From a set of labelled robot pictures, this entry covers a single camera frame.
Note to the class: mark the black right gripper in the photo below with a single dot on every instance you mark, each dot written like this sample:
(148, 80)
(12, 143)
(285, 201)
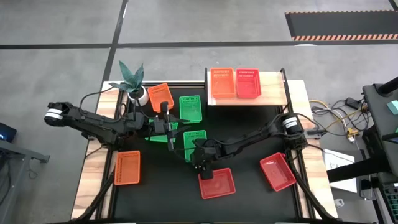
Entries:
(203, 152)

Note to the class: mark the black hazard striped floor mat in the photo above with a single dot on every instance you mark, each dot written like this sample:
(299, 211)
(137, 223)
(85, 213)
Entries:
(342, 23)

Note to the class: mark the green slotted plastic basket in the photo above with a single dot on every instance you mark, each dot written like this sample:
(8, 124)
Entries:
(190, 109)
(188, 146)
(158, 139)

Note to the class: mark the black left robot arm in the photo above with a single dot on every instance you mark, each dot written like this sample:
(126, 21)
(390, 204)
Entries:
(93, 123)

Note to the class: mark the grey metal desk frame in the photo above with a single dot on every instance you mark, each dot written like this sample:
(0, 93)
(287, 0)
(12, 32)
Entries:
(18, 151)

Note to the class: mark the red slotted plastic basket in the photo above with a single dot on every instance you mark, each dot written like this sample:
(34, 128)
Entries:
(248, 84)
(276, 171)
(222, 186)

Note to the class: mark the black pole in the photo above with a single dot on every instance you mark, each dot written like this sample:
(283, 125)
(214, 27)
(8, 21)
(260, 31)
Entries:
(388, 87)

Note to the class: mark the black power adapter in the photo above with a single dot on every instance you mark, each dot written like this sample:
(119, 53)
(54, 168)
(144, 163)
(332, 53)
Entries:
(353, 102)

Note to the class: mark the dark grey cart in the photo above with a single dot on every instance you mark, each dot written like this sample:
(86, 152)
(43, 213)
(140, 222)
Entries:
(379, 105)

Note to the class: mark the white cardboard box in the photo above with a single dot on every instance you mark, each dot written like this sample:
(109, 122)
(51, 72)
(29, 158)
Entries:
(334, 157)

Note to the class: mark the snake plant in white pot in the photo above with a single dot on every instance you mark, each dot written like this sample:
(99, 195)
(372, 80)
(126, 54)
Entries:
(140, 98)

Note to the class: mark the teal box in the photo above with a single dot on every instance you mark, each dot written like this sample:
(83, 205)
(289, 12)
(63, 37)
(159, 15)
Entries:
(393, 107)

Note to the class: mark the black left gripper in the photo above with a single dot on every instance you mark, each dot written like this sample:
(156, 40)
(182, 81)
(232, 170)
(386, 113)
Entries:
(161, 126)

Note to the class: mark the black device with blue light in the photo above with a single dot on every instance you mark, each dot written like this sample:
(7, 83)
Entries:
(7, 130)

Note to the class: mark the wooden shelf with black frame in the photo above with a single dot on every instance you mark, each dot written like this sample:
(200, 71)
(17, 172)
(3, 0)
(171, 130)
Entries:
(273, 90)

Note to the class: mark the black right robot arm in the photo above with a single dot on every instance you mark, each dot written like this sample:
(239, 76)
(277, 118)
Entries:
(248, 140)

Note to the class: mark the black metal table frame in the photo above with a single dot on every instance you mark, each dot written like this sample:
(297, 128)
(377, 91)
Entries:
(186, 84)

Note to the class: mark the backlit keyboard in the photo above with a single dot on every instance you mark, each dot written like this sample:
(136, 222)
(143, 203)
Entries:
(392, 202)

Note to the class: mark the black floor bar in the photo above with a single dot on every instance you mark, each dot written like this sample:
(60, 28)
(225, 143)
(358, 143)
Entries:
(351, 171)

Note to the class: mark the small white adapter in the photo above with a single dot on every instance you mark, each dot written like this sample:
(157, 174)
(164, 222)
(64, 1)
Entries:
(339, 203)

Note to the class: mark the orange slotted plastic basket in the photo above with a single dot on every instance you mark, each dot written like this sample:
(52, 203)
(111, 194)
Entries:
(222, 84)
(127, 168)
(157, 95)

